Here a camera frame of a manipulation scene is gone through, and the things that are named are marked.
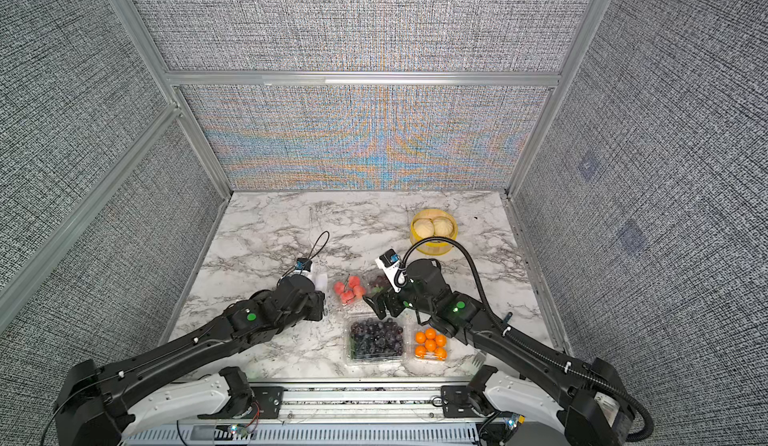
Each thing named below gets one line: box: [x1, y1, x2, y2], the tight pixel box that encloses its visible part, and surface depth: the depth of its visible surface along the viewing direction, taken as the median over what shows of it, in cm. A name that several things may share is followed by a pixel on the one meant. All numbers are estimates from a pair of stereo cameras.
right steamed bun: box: [433, 216, 453, 236], surface depth 105 cm
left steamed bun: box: [413, 218, 435, 238], surface depth 102 cm
